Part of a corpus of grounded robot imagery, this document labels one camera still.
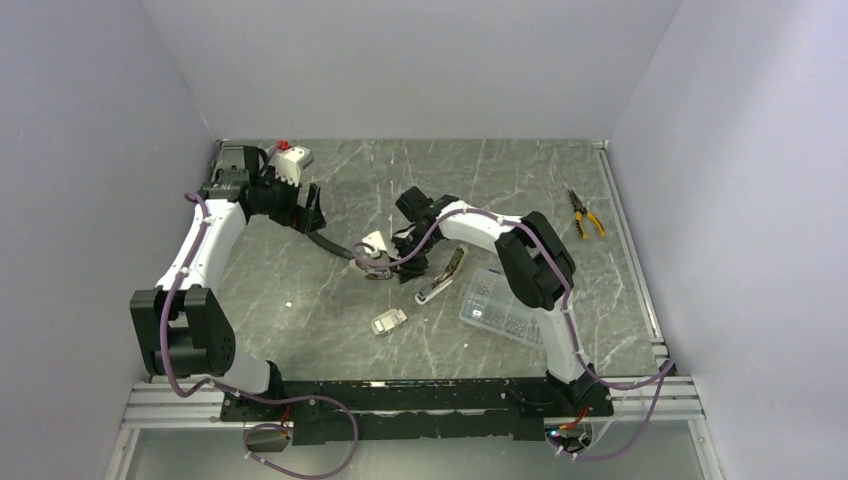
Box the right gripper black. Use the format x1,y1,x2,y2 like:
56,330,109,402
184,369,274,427
383,230,439,285

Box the aluminium frame rail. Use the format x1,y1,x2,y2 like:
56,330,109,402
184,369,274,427
123,376,706,428
591,140,669,369

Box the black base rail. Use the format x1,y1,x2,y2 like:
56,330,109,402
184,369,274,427
220,375,614,446

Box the aluminium frame rail right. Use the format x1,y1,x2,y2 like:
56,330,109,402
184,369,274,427
591,140,669,369

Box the brown stapler base part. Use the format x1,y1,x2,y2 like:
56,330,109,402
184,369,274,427
349,259,394,280

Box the orange handled pliers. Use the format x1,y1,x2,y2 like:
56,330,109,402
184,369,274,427
568,189,606,240

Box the black rubber hose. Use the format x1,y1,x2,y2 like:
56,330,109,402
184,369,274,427
305,228,360,262

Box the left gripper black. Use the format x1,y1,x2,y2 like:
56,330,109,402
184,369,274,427
253,166,326,233

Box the clear plastic screw organizer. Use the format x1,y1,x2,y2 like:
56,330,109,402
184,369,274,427
459,268,544,349

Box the white staple box tray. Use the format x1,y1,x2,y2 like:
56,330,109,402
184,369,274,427
371,308,408,336

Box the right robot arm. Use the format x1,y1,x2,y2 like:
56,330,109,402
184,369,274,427
390,186,589,415

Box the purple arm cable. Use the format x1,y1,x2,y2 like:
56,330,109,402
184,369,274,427
158,192,361,480
352,208,676,463

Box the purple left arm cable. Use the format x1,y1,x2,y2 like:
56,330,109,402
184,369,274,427
158,192,361,480

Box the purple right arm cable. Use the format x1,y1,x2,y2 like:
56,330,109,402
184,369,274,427
352,208,676,463

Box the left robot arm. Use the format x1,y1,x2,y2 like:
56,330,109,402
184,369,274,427
129,141,326,420

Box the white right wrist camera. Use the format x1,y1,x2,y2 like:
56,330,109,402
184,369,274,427
361,230,388,260

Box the aluminium frame rail front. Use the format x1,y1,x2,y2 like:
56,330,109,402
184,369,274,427
123,376,706,428

